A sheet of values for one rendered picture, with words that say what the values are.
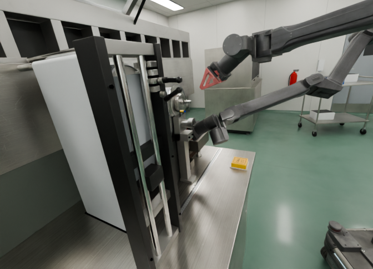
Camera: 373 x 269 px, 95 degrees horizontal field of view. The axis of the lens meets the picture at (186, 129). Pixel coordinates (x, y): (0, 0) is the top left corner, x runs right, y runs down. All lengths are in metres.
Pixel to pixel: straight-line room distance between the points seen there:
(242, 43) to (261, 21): 4.66
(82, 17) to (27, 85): 0.34
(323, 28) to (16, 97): 0.83
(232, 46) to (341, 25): 0.23
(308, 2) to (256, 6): 1.04
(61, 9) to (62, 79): 0.37
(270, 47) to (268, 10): 4.63
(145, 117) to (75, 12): 0.58
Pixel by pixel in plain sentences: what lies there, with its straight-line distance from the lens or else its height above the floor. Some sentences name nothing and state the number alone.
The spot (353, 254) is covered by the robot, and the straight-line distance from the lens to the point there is 1.63.
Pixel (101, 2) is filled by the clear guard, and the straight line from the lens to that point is 1.00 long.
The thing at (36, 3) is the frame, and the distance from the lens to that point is 0.82.
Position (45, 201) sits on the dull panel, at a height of 0.98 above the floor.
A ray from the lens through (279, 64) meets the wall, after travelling 5.11.
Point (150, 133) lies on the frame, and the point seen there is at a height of 1.25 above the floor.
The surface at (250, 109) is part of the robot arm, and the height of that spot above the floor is 1.20.
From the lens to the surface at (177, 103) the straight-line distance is 0.68.
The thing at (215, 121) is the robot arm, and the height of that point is 1.17.
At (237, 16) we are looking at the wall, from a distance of 5.31.
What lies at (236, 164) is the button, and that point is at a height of 0.92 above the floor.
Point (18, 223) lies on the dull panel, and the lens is 0.82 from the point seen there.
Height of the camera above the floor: 1.39
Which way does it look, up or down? 20 degrees down
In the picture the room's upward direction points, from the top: 5 degrees counter-clockwise
